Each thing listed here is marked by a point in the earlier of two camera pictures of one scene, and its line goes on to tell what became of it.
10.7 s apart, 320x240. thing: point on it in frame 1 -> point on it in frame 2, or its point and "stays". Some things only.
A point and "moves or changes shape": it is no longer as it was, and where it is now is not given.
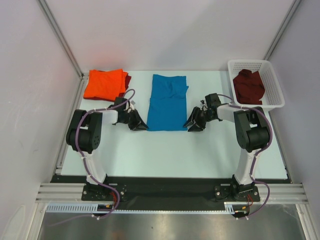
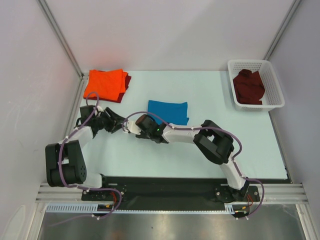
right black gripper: x=200 y=117 -> x=139 y=133
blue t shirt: x=168 y=105 moves or changes shape
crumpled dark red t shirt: x=248 y=87 stays
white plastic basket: x=253 y=84 stays
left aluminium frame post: x=62 y=37 stays
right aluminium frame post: x=282 y=31 stays
